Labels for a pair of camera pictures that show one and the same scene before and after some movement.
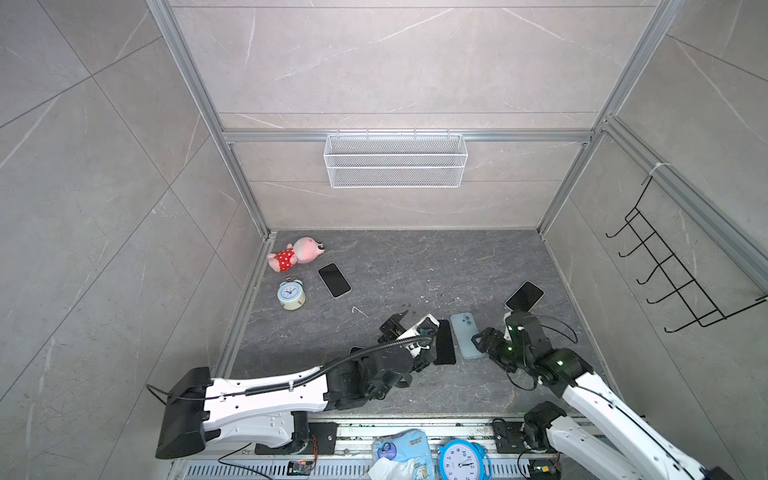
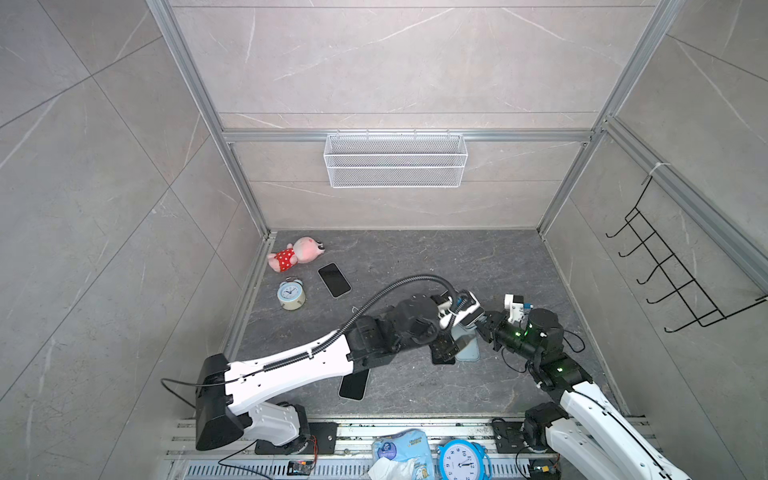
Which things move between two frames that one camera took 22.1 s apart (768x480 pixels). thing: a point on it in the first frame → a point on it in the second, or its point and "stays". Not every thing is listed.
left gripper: x=390 y=330 → x=450 y=347
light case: x=465 y=329 stays
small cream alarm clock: x=291 y=294 stays
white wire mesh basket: x=395 y=160 stays
